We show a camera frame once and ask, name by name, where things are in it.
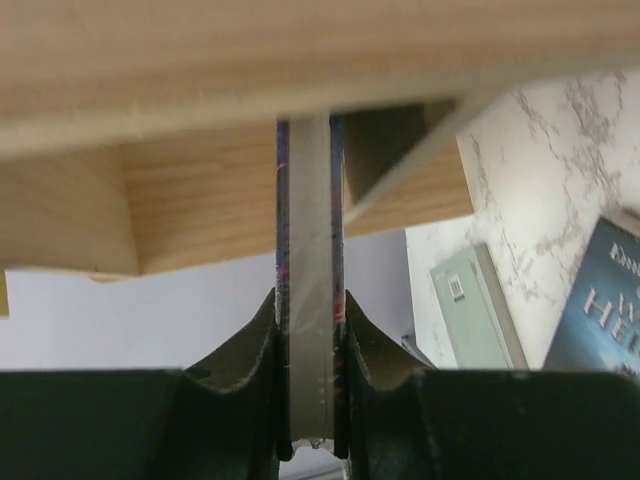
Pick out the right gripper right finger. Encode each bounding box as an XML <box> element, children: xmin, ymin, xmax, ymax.
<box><xmin>346</xmin><ymin>298</ymin><xmax>639</xmax><ymax>479</ymax></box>

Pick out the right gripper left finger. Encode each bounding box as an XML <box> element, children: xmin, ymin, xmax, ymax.
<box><xmin>1</xmin><ymin>295</ymin><xmax>291</xmax><ymax>479</ymax></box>

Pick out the Robinson Crusoe purple book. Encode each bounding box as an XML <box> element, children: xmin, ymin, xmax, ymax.
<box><xmin>275</xmin><ymin>114</ymin><xmax>348</xmax><ymax>459</ymax></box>

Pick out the pale green book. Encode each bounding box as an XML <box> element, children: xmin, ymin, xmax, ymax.
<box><xmin>430</xmin><ymin>243</ymin><xmax>528</xmax><ymax>370</ymax></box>

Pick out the Wuthering Heights blue book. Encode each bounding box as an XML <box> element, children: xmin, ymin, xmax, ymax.
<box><xmin>543</xmin><ymin>210</ymin><xmax>639</xmax><ymax>381</ymax></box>

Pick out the wooden two-tier shelf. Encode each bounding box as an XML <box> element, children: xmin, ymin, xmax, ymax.
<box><xmin>0</xmin><ymin>0</ymin><xmax>640</xmax><ymax>319</ymax></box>

